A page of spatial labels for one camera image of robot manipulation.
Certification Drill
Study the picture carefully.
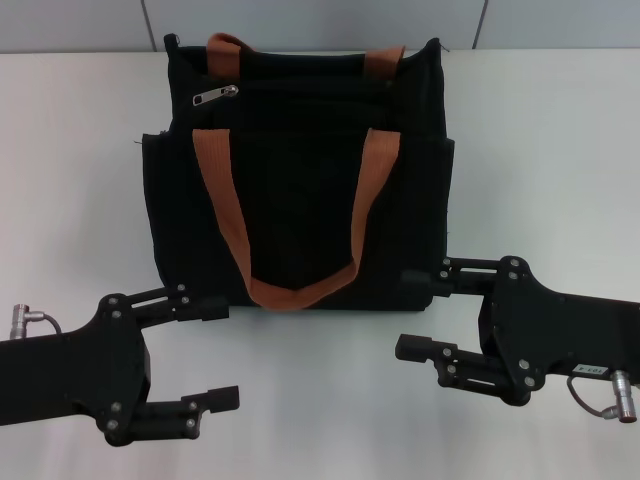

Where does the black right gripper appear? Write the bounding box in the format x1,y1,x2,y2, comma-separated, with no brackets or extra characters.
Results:
394,255,640,407

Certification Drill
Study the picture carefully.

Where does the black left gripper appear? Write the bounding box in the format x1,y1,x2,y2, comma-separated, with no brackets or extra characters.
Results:
0,283,240,447

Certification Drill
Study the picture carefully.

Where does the black bag with orange handles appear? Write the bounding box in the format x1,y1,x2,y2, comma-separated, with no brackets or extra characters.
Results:
133,32,457,314

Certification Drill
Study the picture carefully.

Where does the silver zipper pull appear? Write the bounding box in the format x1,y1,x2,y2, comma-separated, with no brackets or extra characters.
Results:
192,84,240,108

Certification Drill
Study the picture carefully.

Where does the left gripper cable with connector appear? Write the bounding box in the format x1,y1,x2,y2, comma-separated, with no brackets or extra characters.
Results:
8,302,62,342

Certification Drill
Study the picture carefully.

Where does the gripper cable with connector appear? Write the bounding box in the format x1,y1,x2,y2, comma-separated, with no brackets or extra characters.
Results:
566,368,640,425
8,302,62,342

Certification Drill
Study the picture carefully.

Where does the right gripper cable with connector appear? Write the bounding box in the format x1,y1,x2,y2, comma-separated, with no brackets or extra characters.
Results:
566,368,640,425

